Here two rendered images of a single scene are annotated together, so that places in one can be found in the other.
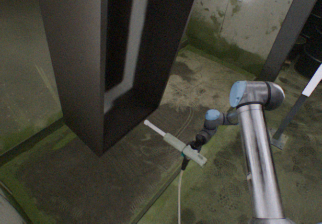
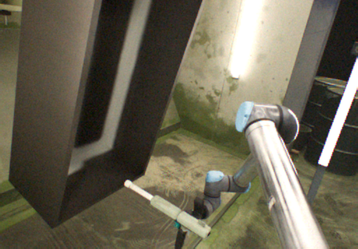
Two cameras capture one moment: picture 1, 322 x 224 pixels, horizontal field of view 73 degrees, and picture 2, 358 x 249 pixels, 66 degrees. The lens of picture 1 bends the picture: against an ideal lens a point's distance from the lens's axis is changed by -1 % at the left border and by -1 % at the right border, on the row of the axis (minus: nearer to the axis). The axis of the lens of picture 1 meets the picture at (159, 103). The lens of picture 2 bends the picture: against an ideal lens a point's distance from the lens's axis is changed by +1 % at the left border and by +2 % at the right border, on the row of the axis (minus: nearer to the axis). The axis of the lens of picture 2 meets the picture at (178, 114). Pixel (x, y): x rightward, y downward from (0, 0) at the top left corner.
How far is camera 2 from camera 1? 0.38 m
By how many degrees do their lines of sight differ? 25
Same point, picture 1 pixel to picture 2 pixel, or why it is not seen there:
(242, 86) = (249, 104)
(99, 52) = (88, 31)
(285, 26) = (287, 103)
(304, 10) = (303, 87)
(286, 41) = not seen: hidden behind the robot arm
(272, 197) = (308, 222)
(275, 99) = (289, 121)
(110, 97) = (82, 157)
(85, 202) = not seen: outside the picture
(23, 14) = not seen: outside the picture
